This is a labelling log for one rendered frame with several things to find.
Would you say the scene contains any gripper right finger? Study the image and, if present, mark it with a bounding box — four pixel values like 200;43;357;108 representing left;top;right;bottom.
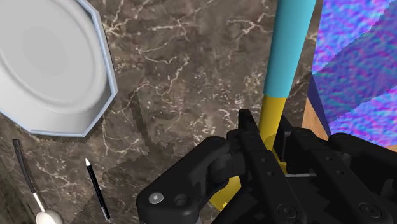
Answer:
274;115;397;224

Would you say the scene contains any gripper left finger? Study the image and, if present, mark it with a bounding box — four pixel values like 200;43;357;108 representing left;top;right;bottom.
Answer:
136;108;307;224

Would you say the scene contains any blue and yellow handled tool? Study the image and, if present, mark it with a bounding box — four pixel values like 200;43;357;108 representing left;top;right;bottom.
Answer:
209;0;317;213

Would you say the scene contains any black pen with white tip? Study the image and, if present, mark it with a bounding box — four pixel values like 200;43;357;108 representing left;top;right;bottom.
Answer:
85;157;112;222

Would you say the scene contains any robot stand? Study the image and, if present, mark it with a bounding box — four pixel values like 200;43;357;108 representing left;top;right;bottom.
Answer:
307;0;397;148

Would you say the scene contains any white plate with blue rim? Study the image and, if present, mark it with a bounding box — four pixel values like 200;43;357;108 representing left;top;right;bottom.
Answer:
0;0;119;138

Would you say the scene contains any black handled silver spoon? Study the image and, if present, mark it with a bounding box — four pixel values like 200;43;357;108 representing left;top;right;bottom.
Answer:
11;138;65;224

